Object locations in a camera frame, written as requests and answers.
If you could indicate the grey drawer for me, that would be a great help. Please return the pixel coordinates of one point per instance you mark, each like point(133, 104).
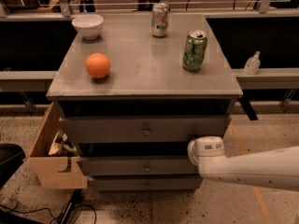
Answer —
point(145, 183)
point(138, 165)
point(142, 130)

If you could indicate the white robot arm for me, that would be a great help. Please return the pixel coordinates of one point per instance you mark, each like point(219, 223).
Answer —
point(275, 169)

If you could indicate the grey drawer cabinet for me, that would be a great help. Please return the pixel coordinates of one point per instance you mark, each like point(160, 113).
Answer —
point(146, 79)

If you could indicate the grey top drawer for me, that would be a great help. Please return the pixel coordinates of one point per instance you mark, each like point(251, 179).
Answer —
point(142, 130)

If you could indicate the grey bottom drawer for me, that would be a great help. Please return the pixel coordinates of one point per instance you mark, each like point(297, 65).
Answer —
point(145, 183)

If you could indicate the clear sanitizer bottle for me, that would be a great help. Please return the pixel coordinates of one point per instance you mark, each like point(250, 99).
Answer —
point(253, 63)

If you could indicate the green soda can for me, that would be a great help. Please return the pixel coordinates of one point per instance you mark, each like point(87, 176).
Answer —
point(195, 49)

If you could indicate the grey metal railing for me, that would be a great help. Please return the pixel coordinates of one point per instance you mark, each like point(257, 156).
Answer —
point(266, 79)

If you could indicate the orange fruit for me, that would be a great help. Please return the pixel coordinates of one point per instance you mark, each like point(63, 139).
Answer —
point(97, 65)

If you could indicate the snack bags in box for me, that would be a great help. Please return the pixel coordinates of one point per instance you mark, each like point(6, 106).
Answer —
point(61, 147)

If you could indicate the white soda can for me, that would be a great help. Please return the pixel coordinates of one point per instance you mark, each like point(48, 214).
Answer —
point(159, 19)

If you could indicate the wooden side box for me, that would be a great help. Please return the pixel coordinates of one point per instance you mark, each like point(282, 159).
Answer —
point(54, 172)

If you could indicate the white bowl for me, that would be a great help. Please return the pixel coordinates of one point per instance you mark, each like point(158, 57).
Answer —
point(89, 26)

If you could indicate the black chair edge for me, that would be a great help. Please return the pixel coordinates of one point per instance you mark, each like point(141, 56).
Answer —
point(11, 158)

